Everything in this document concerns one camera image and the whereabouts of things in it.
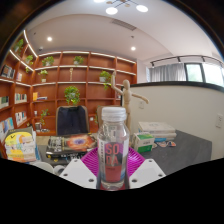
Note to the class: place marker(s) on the window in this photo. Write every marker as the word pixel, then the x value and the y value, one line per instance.
pixel 206 73

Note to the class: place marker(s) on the wooden artist mannequin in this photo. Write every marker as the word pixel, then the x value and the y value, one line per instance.
pixel 126 96

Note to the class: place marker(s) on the green white small box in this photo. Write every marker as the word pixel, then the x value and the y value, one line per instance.
pixel 144 141

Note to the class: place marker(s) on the clear plastic bottle pink label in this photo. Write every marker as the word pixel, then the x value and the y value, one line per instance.
pixel 113 156

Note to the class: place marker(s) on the wooden shelf unit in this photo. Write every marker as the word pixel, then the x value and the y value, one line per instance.
pixel 90 90

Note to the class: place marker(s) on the white wall switch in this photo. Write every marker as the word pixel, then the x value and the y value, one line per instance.
pixel 142 104

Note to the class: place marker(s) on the stack of white books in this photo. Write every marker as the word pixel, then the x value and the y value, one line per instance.
pixel 156 128

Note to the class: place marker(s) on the black ceiling track rail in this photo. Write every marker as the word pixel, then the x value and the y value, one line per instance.
pixel 186 58

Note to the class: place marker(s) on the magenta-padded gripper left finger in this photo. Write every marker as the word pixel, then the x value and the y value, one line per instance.
pixel 78 171

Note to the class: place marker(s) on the ceiling air vent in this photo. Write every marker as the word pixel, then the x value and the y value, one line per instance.
pixel 123 24

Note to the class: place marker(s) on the dark office chair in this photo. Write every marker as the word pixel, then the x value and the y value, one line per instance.
pixel 71 120

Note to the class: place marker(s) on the stack of colourful books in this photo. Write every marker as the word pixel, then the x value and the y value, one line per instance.
pixel 20 146

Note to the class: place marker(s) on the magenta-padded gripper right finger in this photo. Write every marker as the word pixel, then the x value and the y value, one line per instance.
pixel 147 171

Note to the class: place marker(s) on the brown chair back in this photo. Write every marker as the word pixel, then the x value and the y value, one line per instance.
pixel 99 115

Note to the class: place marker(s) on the round recessed ceiling light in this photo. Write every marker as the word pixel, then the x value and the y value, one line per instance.
pixel 133 48
pixel 49 39

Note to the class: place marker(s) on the grey curtain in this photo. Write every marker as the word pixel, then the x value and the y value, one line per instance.
pixel 166 73

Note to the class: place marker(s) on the ceiling lamp with round lights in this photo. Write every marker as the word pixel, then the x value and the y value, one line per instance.
pixel 111 10

